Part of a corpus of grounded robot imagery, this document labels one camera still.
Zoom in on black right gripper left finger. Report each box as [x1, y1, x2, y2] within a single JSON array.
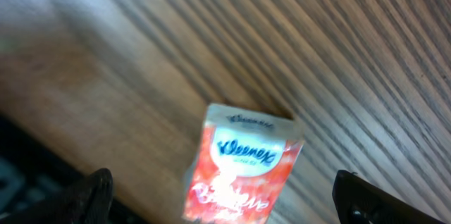
[[1, 168, 113, 224]]

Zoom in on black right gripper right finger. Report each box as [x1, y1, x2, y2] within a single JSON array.
[[332, 170, 443, 224]]

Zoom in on red tissue pack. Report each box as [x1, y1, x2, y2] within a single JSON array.
[[183, 104, 304, 223]]

